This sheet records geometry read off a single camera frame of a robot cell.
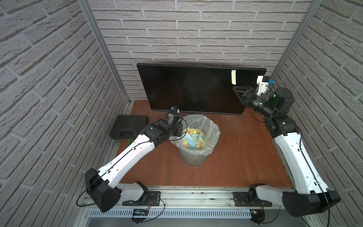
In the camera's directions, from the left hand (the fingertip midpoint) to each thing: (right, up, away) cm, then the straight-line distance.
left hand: (176, 122), depth 77 cm
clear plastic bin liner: (+19, -4, -3) cm, 19 cm away
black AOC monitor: (+13, +22, +18) cm, 31 cm away
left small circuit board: (-18, -46, -6) cm, 50 cm away
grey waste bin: (+9, -19, -3) cm, 21 cm away
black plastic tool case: (-39, -5, +24) cm, 46 cm away
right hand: (+28, +16, -14) cm, 36 cm away
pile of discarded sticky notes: (+10, -10, +6) cm, 16 cm away
